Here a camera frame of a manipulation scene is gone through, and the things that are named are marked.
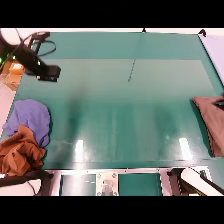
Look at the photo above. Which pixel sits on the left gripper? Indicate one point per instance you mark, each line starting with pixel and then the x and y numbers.
pixel 49 72

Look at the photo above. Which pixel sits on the silver frame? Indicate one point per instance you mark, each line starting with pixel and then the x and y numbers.
pixel 106 185

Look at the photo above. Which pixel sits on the purple garment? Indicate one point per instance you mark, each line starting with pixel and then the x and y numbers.
pixel 30 115

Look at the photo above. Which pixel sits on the cardboard box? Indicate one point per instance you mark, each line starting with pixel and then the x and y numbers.
pixel 12 81
pixel 16 69

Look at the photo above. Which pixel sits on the pinkish brown T-shirt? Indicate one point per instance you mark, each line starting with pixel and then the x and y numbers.
pixel 213 126

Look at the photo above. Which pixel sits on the orange-brown garment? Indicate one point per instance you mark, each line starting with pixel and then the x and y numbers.
pixel 18 153

